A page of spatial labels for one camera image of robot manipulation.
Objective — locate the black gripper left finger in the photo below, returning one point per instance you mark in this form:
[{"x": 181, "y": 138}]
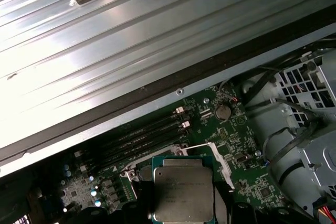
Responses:
[{"x": 143, "y": 208}]

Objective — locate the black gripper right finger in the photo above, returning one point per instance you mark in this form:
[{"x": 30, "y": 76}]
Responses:
[{"x": 221, "y": 208}]

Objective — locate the metal socket cover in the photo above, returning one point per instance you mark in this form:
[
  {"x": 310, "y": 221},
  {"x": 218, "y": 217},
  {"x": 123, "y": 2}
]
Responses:
[{"x": 223, "y": 169}]

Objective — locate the silver topped CPU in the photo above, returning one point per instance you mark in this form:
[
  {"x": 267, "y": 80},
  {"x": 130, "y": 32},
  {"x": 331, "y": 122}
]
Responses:
[{"x": 183, "y": 190}]

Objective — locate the CPU socket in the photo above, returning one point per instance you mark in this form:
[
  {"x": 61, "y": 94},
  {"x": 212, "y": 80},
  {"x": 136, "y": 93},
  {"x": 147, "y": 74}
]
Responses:
[{"x": 128, "y": 172}]

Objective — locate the black RAM slot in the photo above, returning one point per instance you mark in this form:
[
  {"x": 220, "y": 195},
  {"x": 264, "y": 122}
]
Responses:
[
  {"x": 131, "y": 139},
  {"x": 131, "y": 130},
  {"x": 131, "y": 147},
  {"x": 131, "y": 155}
]

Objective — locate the green motherboard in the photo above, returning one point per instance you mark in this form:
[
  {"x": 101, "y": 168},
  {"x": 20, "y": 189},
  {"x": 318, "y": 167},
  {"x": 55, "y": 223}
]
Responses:
[{"x": 236, "y": 129}]

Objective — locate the round coin cell battery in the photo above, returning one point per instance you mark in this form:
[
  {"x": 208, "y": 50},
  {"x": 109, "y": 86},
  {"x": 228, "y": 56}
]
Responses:
[{"x": 223, "y": 111}]

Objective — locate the black and grey PC case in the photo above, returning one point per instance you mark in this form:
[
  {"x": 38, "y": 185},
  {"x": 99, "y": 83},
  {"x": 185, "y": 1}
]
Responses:
[{"x": 157, "y": 87}]

